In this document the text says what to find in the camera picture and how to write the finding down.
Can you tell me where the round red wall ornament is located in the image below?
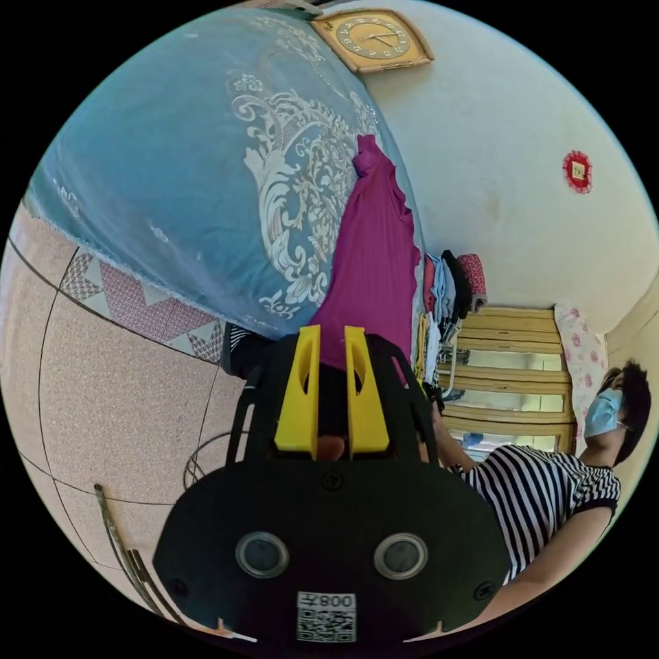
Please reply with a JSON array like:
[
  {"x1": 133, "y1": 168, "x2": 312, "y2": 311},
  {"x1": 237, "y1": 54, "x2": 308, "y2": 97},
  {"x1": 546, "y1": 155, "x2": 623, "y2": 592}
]
[{"x1": 562, "y1": 150, "x2": 594, "y2": 195}]

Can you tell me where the floral curtain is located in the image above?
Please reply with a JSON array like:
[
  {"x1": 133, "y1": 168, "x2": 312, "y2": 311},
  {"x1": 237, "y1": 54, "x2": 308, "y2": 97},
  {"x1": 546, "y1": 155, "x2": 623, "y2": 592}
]
[{"x1": 553, "y1": 303, "x2": 610, "y2": 455}]

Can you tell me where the person's body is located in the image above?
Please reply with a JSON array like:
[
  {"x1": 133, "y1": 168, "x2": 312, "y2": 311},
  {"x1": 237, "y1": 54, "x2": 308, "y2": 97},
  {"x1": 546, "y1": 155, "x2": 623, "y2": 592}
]
[{"x1": 446, "y1": 360, "x2": 653, "y2": 586}]

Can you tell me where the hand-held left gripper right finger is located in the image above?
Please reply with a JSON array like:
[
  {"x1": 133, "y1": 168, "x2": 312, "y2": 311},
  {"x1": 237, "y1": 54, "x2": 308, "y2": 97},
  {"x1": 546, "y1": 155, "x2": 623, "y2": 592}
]
[{"x1": 344, "y1": 325, "x2": 389, "y2": 461}]

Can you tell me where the yellow framed window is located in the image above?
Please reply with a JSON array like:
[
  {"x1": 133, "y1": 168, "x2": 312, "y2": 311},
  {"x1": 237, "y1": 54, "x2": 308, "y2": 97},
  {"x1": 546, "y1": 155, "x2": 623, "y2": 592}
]
[{"x1": 436, "y1": 305, "x2": 579, "y2": 465}]

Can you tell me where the pile of clothes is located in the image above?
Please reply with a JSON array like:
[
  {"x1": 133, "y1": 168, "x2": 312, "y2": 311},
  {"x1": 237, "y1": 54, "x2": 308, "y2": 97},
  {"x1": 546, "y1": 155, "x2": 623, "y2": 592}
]
[{"x1": 411, "y1": 249, "x2": 488, "y2": 395}]

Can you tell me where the person's right forearm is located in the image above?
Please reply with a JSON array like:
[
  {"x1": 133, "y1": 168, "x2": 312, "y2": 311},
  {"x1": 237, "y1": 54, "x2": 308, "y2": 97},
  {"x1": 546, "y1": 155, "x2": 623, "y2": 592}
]
[{"x1": 430, "y1": 404, "x2": 483, "y2": 472}]

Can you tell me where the purple sleeveless shirt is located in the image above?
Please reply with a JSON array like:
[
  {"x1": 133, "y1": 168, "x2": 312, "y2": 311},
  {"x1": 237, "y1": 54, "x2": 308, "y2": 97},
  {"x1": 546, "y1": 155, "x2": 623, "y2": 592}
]
[{"x1": 308, "y1": 133, "x2": 424, "y2": 373}]

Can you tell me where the person's left forearm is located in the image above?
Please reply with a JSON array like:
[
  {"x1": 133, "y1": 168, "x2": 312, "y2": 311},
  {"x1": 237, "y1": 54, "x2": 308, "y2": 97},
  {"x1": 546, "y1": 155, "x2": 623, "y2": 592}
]
[{"x1": 452, "y1": 507, "x2": 618, "y2": 645}]

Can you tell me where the bed with blue patterned sheet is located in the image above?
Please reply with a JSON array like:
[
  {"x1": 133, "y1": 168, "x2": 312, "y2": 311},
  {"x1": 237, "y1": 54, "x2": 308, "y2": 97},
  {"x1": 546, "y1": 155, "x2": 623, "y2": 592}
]
[{"x1": 25, "y1": 8, "x2": 429, "y2": 342}]

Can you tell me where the square yellow wall clock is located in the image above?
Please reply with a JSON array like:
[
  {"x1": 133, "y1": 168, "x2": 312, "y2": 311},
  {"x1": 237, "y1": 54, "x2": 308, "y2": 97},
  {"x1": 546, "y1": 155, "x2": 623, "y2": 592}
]
[{"x1": 310, "y1": 8, "x2": 435, "y2": 75}]

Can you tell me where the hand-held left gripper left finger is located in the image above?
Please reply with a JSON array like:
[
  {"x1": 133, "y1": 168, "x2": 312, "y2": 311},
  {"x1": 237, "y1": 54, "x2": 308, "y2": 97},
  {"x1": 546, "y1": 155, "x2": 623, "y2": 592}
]
[{"x1": 274, "y1": 325, "x2": 322, "y2": 461}]

